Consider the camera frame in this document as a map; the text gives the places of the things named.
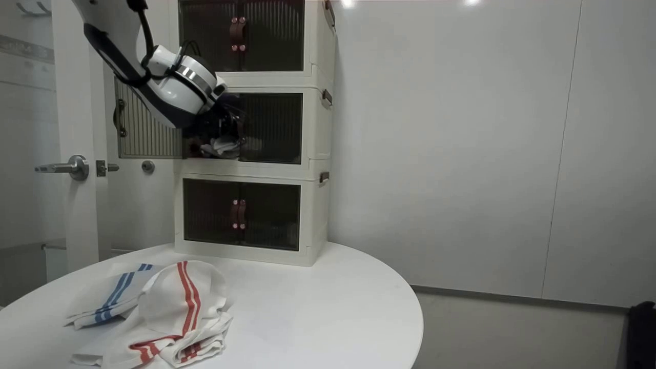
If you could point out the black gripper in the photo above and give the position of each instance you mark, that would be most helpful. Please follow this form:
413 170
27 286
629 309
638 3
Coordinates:
218 115

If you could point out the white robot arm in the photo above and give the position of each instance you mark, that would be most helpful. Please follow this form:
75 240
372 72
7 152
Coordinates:
177 79

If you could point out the dark ribbed shelf door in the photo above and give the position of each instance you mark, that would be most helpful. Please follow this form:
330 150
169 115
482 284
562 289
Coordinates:
146 134
269 216
272 125
207 211
206 27
272 34

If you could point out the white stackable shelf box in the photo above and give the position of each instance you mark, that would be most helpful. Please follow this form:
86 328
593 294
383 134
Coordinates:
309 218
318 41
314 130

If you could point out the white red-striped towel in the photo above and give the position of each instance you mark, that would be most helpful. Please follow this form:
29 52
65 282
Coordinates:
185 309

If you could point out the white blue-striped towel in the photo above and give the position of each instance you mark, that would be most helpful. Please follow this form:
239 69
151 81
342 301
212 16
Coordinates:
114 294

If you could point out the small round metal knob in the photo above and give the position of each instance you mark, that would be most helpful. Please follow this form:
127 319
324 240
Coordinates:
147 166

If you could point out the metal door latch plate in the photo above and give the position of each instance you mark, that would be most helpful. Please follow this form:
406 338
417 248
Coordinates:
105 169

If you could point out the white room door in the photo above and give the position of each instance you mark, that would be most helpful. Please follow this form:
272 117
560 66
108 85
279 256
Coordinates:
73 104

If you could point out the black floor object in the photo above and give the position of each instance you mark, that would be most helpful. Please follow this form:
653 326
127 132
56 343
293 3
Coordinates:
642 335

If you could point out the grey wall rail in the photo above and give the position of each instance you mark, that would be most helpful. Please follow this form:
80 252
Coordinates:
23 50

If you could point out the metal wall hook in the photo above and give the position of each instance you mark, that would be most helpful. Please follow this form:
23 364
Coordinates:
32 8

